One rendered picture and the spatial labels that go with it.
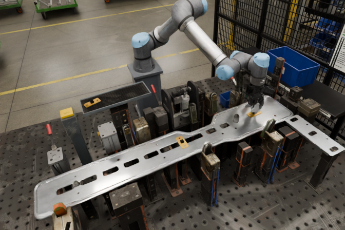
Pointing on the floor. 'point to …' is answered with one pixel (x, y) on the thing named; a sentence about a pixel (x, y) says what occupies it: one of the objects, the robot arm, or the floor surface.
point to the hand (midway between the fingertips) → (254, 110)
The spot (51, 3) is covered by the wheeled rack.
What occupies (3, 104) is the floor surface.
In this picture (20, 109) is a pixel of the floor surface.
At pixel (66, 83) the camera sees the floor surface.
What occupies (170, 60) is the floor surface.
